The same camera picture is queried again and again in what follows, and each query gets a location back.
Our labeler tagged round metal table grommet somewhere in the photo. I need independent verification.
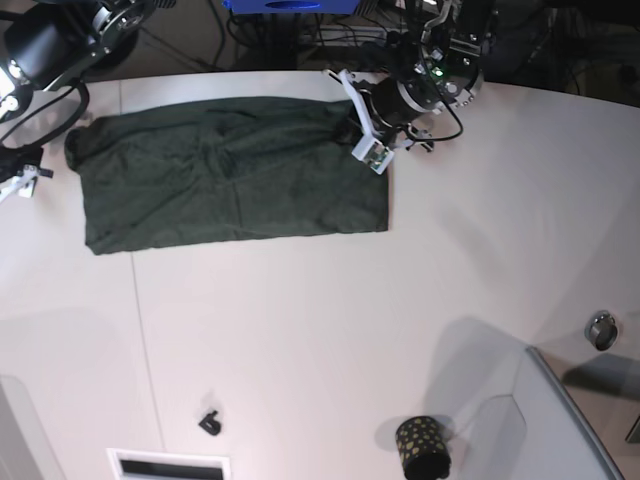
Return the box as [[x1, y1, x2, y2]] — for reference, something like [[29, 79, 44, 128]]
[[584, 310, 619, 352]]

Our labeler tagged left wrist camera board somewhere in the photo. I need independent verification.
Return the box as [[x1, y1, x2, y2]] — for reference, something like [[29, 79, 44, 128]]
[[352, 136, 394, 175]]

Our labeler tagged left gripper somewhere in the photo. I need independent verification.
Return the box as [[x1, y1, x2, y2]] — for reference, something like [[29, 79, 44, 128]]
[[347, 71, 435, 152]]

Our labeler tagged small black plastic clip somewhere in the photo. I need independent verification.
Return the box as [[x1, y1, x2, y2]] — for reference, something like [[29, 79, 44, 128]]
[[198, 410, 222, 437]]

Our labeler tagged dark green t-shirt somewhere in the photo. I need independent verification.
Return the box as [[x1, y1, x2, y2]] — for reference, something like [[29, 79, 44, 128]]
[[65, 97, 390, 255]]

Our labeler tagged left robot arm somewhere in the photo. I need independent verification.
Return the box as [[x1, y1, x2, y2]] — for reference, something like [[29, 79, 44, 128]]
[[355, 0, 497, 150]]

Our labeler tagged black cup with gold dots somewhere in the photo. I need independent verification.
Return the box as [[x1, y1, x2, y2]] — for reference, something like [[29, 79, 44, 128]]
[[395, 416, 452, 480]]

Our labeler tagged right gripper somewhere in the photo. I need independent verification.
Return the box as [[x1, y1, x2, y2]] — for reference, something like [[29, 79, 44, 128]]
[[1, 147, 54, 202]]

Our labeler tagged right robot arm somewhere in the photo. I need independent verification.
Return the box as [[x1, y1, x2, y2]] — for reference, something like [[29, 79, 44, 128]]
[[1, 0, 166, 201]]

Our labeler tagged white rectangular table slot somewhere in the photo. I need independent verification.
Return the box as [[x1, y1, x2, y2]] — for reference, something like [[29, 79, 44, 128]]
[[107, 448, 232, 480]]

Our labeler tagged blue plastic box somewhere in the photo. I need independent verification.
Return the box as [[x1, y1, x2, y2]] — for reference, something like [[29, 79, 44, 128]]
[[222, 0, 360, 15]]

